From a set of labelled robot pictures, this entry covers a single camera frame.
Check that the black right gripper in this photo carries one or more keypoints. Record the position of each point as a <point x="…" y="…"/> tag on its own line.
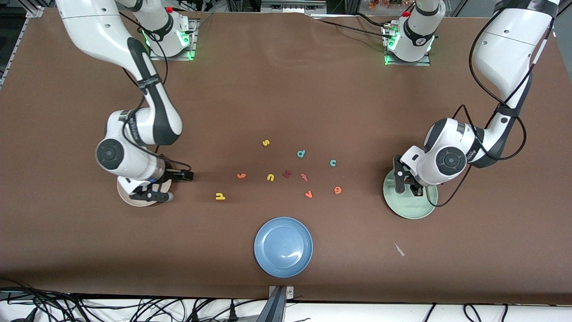
<point x="172" y="175"/>

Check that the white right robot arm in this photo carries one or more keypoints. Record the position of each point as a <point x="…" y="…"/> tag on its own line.
<point x="89" y="27"/>

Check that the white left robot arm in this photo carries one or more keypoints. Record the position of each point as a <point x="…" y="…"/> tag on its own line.
<point x="509" y="44"/>

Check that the green plate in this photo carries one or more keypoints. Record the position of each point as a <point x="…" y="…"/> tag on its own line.
<point x="411" y="208"/>

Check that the beige plate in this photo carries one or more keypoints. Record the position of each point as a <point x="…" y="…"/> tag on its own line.
<point x="125" y="192"/>

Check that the white paper scrap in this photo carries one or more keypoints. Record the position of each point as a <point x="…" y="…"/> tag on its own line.
<point x="399" y="249"/>

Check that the blue plate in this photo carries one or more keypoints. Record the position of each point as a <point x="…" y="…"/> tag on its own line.
<point x="283" y="247"/>

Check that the brown table cover sheet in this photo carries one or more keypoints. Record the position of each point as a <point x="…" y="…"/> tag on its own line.
<point x="286" y="89"/>

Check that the orange brown clutter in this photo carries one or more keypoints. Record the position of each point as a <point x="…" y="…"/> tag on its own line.
<point x="384" y="3"/>

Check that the grey power strip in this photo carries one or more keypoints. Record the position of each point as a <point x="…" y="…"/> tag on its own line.
<point x="295" y="6"/>

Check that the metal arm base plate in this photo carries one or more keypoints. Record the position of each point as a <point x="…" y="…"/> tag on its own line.
<point x="406" y="63"/>
<point x="178" y="57"/>

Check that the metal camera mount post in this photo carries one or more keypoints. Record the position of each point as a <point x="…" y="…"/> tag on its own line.
<point x="279" y="295"/>

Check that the aluminium frame rail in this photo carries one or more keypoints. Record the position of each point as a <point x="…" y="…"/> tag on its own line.
<point x="33" y="12"/>

